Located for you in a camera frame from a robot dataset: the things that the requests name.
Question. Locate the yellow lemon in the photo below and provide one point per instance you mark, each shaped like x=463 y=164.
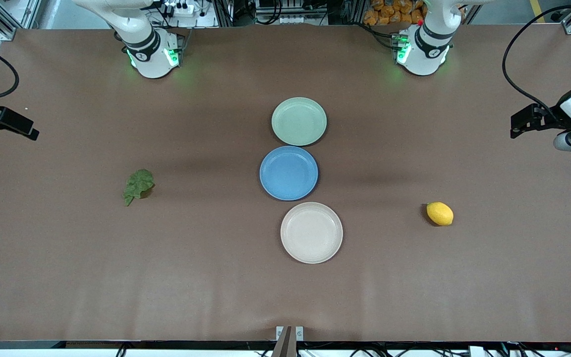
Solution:
x=440 y=213

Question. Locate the green lettuce leaf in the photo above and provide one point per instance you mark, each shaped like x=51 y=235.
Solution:
x=139 y=183

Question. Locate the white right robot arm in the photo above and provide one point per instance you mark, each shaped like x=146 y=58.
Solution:
x=151 y=49

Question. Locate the orange snack bag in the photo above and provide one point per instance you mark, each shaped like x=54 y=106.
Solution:
x=389 y=12

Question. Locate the green round plate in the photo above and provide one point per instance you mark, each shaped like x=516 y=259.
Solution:
x=299 y=121

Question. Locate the beige round plate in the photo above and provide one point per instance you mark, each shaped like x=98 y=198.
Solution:
x=311 y=233

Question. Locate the brown table mat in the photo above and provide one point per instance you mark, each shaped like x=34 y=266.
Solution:
x=216 y=272

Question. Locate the blue round plate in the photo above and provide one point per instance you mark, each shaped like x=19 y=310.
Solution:
x=288 y=173

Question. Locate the metal edge bracket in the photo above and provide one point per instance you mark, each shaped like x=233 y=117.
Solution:
x=289 y=337

